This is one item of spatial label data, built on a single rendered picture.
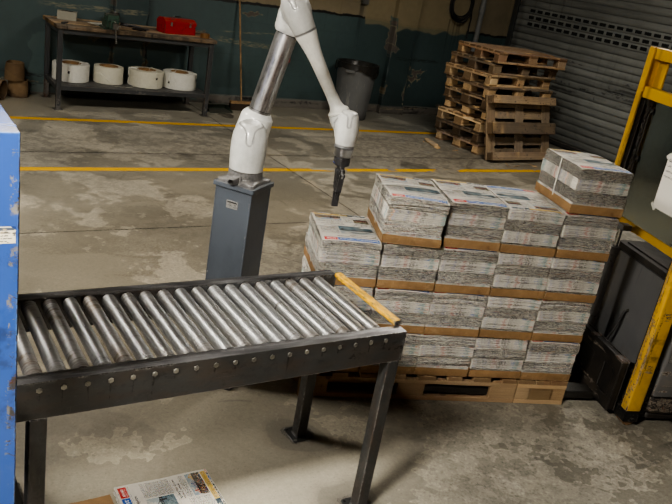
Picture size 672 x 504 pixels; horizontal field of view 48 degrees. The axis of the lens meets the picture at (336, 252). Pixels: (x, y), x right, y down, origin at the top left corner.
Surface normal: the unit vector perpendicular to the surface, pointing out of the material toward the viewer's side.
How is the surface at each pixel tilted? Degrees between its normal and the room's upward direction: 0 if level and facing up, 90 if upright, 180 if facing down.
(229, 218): 90
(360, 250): 90
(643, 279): 90
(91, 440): 0
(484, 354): 90
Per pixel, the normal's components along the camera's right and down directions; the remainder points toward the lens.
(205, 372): 0.51, 0.39
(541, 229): 0.18, 0.38
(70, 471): 0.17, -0.92
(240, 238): -0.38, 0.27
